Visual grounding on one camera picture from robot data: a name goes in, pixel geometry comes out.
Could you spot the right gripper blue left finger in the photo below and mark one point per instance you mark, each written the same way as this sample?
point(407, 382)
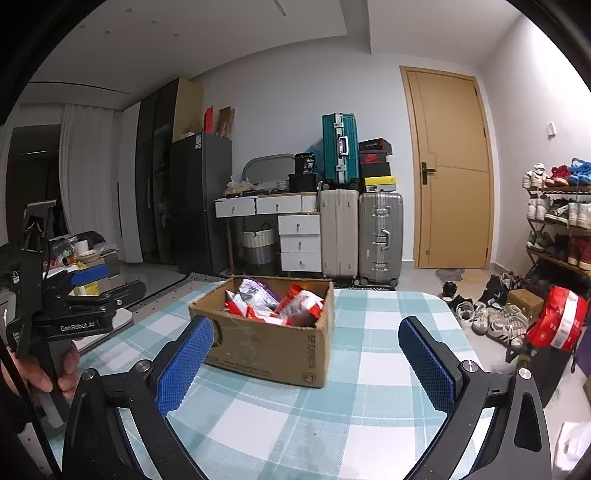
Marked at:
point(177, 364)

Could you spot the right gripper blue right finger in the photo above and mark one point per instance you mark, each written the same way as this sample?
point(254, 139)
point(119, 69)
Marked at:
point(435, 365)

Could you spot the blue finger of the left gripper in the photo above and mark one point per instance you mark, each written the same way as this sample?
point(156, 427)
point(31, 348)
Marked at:
point(89, 275)
point(124, 295)

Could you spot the silver purple snack bag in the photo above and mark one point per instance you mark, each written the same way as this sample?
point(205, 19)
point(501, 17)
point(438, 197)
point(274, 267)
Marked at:
point(257, 294)

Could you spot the white red noodle snack bag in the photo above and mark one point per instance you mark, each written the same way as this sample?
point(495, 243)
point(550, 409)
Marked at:
point(299, 307)

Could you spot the patterned floor rug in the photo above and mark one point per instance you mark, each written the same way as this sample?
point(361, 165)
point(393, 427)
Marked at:
point(185, 288)

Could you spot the pile of shoes on floor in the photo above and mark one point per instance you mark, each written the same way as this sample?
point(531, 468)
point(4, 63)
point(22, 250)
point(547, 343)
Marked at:
point(492, 315)

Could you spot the black paper bag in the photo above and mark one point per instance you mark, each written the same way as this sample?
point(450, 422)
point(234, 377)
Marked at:
point(546, 365)

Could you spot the cardboard SF express box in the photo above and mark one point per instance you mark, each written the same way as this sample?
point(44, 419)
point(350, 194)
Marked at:
point(293, 355)

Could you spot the small cardboard box on floor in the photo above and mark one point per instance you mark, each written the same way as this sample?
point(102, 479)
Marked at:
point(529, 304)

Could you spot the white curtain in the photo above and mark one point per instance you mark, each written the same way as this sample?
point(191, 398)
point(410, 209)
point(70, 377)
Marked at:
point(88, 149)

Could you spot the red gift bag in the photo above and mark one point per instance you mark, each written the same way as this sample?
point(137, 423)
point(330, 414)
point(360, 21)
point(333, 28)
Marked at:
point(560, 322)

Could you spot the woven laundry basket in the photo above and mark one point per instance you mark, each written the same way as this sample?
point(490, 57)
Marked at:
point(259, 246)

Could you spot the black refrigerator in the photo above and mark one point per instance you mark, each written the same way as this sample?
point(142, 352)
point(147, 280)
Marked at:
point(201, 166)

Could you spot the silver suitcase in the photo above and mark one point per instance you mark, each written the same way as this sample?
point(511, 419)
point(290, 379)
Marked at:
point(381, 229)

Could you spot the dark tall cabinet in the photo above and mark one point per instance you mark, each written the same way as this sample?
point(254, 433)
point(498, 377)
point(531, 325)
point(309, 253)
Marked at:
point(165, 116)

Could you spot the white drawer desk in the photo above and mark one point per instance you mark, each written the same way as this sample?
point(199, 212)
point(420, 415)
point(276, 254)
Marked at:
point(295, 218)

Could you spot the oval mirror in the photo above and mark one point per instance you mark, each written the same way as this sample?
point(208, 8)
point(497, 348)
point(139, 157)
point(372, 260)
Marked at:
point(272, 169)

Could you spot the beige suitcase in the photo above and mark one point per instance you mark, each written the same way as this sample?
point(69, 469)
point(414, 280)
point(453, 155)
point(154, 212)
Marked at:
point(339, 215)

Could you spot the shoe rack with shoes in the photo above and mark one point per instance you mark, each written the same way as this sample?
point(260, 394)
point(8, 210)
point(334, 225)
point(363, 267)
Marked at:
point(558, 214)

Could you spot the wooden door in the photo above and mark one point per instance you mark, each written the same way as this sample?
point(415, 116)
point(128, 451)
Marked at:
point(453, 169)

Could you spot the stacked shoe boxes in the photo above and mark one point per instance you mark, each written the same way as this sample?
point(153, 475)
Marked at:
point(373, 157)

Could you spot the teal suitcase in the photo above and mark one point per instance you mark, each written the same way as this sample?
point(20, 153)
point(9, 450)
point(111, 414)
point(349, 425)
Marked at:
point(341, 166)

